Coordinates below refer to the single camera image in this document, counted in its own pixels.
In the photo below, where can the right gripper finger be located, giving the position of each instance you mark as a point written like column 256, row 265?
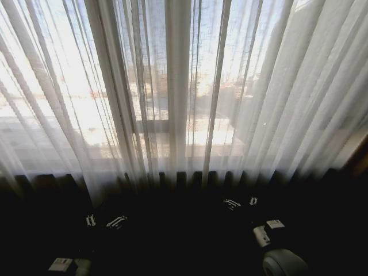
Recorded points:
column 253, row 200
column 232, row 203

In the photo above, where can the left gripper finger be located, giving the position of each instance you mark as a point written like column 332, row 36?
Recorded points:
column 116, row 221
column 90, row 220

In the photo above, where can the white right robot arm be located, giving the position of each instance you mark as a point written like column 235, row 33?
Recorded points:
column 283, row 263

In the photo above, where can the sheer white curtain panel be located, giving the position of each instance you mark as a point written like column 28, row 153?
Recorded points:
column 287, row 100
column 57, row 86

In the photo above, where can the grey window frame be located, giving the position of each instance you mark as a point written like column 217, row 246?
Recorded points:
column 149, row 126

